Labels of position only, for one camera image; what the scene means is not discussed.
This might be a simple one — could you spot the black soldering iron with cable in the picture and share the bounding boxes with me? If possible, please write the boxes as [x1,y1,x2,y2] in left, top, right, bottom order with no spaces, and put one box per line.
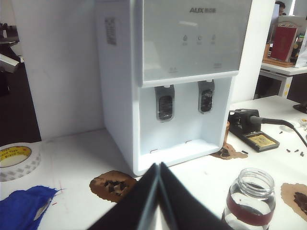
[249,115,307,149]

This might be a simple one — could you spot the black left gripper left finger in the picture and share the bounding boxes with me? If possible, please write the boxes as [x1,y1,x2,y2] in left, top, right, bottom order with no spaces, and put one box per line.
[90,162,160,230]

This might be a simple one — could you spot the white AUX water dispenser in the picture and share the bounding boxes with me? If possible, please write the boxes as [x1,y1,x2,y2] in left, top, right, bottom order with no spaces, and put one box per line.
[94,0,276,178]

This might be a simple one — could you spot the person in background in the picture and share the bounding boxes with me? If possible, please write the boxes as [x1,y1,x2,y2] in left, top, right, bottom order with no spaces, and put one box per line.
[274,1,286,17]

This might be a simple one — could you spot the blue cloth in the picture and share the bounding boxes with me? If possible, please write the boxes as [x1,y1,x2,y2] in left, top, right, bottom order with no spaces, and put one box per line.
[0,184,59,230]

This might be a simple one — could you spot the red gift box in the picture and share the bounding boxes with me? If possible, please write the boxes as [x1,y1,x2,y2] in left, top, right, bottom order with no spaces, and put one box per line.
[271,25,298,62]

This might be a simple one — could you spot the clear bottle two red belts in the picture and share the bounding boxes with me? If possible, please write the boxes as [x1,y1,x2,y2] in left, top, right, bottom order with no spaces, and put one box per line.
[220,167,276,230]

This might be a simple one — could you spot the black background equipment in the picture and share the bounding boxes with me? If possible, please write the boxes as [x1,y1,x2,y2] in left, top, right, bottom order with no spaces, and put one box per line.
[0,23,23,63]

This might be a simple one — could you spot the white double-sided tape roll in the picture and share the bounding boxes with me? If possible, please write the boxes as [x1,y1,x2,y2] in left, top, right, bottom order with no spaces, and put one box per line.
[0,141,42,183]

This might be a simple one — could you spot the grey dispenser paddle lever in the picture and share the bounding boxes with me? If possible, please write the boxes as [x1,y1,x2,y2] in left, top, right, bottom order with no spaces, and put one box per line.
[198,80,215,115]
[154,84,176,123]

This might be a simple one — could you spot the copper cylinder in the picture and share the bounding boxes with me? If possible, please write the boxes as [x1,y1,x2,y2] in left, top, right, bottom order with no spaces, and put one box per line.
[224,121,231,144]

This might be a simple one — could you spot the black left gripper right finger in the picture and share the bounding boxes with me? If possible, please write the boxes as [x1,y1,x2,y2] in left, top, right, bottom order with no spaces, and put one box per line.
[159,162,231,230]

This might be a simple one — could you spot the silver metal bar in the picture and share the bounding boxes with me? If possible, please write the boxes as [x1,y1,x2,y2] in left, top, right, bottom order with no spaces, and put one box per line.
[0,54,20,74]

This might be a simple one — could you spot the white office desk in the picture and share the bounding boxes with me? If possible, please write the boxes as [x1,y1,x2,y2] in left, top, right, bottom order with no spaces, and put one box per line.
[254,59,307,99]

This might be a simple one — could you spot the black soldering iron stand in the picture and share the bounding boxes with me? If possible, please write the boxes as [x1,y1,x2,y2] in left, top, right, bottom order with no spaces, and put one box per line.
[227,108,281,153]

